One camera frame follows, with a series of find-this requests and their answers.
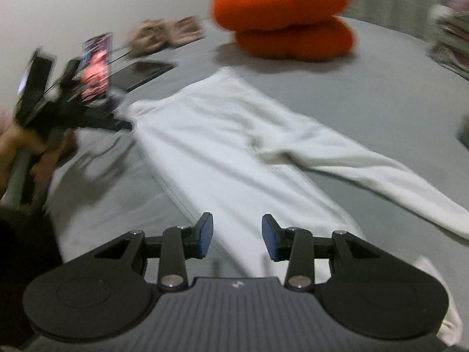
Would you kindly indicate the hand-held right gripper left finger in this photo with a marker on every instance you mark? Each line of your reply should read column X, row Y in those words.
column 205, row 238

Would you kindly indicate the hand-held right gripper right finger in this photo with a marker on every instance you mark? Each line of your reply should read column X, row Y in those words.
column 270, row 238

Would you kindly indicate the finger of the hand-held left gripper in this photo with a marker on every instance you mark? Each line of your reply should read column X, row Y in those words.
column 110, row 123

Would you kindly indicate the white cotton garment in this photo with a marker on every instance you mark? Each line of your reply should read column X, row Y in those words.
column 220, row 135

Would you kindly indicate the person's left hand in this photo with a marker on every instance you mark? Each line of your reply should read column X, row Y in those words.
column 47, row 161

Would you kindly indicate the smartphone with lit screen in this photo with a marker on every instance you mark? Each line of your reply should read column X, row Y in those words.
column 96, row 69

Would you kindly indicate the dark flat tablet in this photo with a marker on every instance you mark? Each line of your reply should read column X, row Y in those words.
column 143, row 73

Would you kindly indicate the crumpled pink-beige cloth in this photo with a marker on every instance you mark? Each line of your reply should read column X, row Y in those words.
column 157, row 33

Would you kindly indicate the person's dark clothing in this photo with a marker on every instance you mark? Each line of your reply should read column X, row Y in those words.
column 22, row 282

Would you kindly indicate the orange pumpkin plush pillow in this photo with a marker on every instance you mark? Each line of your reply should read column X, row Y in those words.
column 278, row 3

